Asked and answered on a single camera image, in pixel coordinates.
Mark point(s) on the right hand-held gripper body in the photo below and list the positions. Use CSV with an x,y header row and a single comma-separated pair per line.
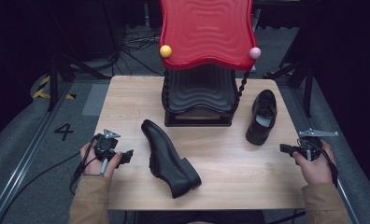
x,y
312,144

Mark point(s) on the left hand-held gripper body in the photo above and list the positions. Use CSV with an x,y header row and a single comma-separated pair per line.
x,y
105,145

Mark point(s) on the black leather shoe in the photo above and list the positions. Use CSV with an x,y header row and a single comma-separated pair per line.
x,y
167,158
262,118

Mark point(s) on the red and black shoe rack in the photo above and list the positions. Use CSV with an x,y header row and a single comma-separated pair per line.
x,y
202,62

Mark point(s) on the person's left hand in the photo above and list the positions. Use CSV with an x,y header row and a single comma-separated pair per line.
x,y
94,165

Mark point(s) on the person's right hand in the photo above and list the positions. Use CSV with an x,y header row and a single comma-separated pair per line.
x,y
317,169

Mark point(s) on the black metal stand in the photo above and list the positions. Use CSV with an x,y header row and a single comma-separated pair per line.
x,y
54,81
307,84

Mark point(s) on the pink ball knob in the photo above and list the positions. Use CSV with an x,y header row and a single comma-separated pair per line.
x,y
254,53

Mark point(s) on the yellow ball knob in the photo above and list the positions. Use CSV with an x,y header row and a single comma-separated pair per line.
x,y
165,51

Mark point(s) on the aluminium floor rail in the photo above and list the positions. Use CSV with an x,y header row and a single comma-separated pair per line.
x,y
24,158

